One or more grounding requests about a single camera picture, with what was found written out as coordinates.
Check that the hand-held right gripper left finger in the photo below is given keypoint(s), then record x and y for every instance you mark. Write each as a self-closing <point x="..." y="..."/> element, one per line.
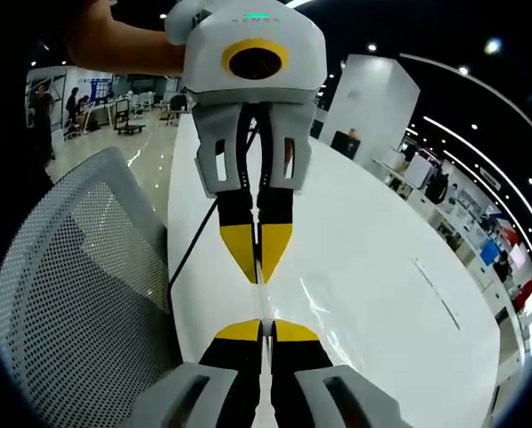
<point x="221" y="383"/>

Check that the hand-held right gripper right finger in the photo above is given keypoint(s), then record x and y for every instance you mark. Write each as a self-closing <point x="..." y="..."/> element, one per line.
<point x="301" y="383"/>

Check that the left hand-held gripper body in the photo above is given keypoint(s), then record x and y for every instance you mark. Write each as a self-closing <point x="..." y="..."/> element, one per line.
<point x="256" y="84"/>

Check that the clear food packaging bag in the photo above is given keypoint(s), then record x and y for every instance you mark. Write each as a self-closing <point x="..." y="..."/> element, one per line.
<point x="265" y="307"/>

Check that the black chair with orange top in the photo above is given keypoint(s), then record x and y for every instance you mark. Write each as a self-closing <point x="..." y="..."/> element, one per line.
<point x="346" y="145"/>

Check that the black platform cart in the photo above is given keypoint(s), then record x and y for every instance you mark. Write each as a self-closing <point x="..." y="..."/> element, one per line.
<point x="129" y="122"/>

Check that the white mesh office chair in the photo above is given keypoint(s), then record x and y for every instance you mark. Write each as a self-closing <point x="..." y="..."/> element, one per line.
<point x="78" y="290"/>

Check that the blue box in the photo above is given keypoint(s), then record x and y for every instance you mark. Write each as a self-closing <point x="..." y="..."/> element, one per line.
<point x="489" y="252"/>

